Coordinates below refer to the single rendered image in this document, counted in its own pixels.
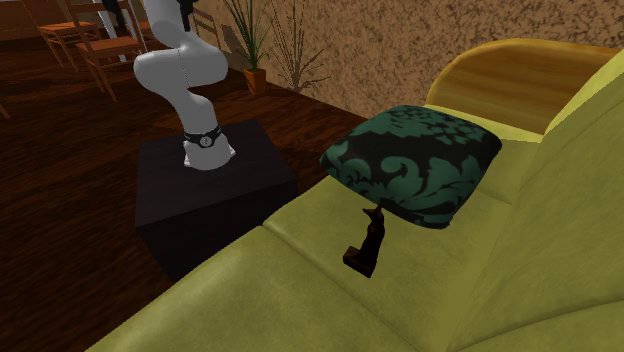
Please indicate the dark brown cat figure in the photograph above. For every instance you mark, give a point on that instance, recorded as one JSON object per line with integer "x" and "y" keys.
{"x": 369, "y": 244}

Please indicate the potted green plant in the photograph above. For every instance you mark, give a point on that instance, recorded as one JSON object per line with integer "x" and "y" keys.
{"x": 253, "y": 53}

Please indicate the yellow-green sofa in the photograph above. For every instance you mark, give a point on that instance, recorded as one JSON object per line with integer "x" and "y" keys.
{"x": 487, "y": 273}

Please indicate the green black patterned cushion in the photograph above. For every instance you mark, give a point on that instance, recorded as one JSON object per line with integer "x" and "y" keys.
{"x": 414, "y": 161}

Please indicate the black robot stand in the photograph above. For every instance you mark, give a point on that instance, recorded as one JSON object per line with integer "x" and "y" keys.
{"x": 204, "y": 204}

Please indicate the wooden chair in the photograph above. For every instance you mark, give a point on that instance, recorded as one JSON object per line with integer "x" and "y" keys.
{"x": 105, "y": 46}
{"x": 61, "y": 29}

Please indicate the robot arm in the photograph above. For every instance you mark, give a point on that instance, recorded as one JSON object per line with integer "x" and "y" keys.
{"x": 178, "y": 68}

